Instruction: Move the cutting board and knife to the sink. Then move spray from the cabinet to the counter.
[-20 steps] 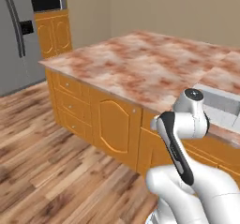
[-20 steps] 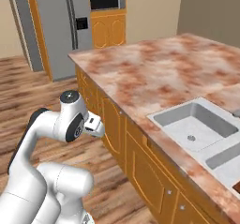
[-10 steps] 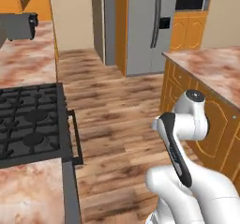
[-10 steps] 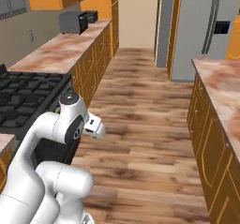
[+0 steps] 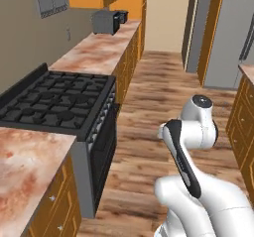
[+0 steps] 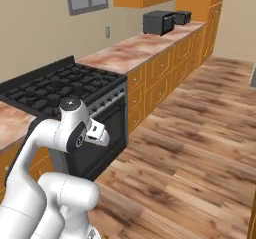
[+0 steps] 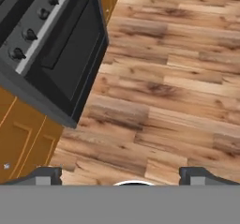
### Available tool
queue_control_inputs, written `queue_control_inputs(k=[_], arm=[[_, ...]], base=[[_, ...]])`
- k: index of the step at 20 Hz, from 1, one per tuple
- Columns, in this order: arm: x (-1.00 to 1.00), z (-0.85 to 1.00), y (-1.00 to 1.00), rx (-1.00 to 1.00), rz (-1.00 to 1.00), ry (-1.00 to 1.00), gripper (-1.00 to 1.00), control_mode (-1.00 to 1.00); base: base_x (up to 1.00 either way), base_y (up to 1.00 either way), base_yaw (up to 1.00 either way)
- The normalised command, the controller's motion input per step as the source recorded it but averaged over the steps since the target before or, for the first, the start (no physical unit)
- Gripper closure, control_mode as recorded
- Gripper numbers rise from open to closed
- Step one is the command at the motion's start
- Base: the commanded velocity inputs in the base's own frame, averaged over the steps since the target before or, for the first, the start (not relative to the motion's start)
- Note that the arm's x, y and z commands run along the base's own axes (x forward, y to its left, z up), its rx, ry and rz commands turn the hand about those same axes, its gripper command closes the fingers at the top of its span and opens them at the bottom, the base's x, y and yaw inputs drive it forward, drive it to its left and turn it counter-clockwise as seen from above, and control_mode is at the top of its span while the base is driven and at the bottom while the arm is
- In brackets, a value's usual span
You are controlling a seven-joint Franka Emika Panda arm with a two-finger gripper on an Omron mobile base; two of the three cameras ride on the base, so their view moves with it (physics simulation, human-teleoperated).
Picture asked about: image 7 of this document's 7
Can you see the orange wooden cabinet door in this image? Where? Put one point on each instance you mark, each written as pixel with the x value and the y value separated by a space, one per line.
pixel 18 140
pixel 47 146

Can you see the white and black round object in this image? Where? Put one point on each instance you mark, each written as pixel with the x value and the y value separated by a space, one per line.
pixel 133 183

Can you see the dark grey oven range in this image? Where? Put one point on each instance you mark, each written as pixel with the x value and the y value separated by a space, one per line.
pixel 18 87

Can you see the black oven door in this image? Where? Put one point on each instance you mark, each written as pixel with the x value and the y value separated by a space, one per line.
pixel 75 56

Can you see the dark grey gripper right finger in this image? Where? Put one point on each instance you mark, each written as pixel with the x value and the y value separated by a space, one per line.
pixel 193 174

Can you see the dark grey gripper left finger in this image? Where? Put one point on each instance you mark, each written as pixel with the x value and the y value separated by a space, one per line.
pixel 47 174

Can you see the small silver cabinet knob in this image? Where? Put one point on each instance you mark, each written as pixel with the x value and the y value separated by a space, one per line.
pixel 6 166

